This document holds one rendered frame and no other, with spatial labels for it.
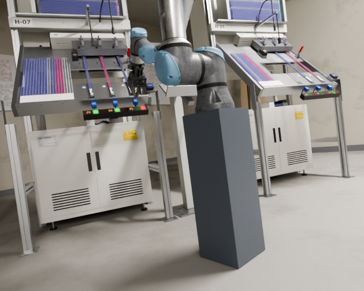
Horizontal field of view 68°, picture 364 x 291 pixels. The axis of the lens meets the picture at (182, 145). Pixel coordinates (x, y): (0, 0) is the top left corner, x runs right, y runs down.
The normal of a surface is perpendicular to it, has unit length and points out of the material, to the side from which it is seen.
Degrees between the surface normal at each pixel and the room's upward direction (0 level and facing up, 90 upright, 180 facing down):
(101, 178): 90
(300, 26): 90
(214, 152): 90
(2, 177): 90
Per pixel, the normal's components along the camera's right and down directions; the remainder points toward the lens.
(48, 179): 0.34, -0.02
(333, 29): -0.73, 0.11
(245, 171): 0.68, -0.07
